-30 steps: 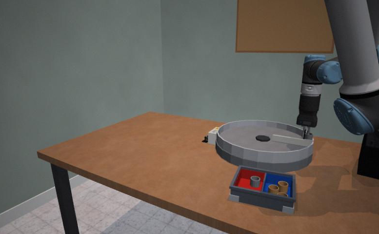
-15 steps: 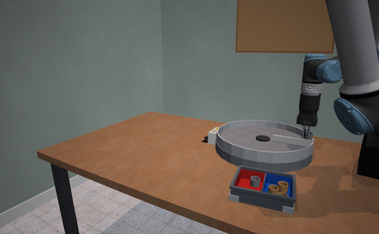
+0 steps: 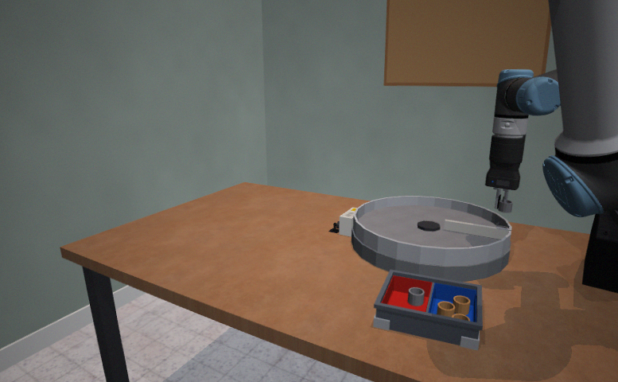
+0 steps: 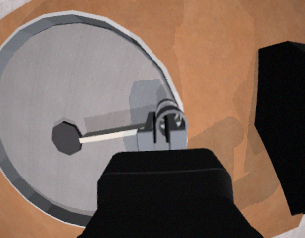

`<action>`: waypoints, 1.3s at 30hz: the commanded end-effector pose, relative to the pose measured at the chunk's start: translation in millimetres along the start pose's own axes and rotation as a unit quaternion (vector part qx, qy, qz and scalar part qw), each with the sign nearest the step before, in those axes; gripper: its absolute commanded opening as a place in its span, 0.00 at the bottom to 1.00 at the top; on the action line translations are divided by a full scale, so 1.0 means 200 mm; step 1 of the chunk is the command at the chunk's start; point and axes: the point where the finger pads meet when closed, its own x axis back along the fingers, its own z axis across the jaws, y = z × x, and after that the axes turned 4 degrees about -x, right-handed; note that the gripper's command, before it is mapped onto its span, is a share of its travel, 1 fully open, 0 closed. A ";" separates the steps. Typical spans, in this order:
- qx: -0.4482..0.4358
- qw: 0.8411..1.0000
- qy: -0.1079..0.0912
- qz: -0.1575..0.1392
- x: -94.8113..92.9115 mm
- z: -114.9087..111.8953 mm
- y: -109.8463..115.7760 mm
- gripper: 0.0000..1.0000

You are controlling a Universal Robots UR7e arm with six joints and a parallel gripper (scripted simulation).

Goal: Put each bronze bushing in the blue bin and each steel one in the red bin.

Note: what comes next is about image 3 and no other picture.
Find grey round turntable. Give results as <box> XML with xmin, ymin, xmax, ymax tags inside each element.
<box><xmin>329</xmin><ymin>196</ymin><xmax>512</xmax><ymax>282</ymax></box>

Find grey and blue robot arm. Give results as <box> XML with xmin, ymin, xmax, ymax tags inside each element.
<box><xmin>494</xmin><ymin>0</ymin><xmax>618</xmax><ymax>226</ymax></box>

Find bronze bushing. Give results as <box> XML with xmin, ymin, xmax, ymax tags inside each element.
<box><xmin>437</xmin><ymin>302</ymin><xmax>455</xmax><ymax>317</ymax></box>
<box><xmin>453</xmin><ymin>295</ymin><xmax>470</xmax><ymax>315</ymax></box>
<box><xmin>452</xmin><ymin>314</ymin><xmax>470</xmax><ymax>321</ymax></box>

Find red and blue divided bin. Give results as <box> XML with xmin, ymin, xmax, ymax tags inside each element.
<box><xmin>373</xmin><ymin>270</ymin><xmax>483</xmax><ymax>350</ymax></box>

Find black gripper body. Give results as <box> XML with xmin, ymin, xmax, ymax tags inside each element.
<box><xmin>485</xmin><ymin>117</ymin><xmax>528</xmax><ymax>190</ymax></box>

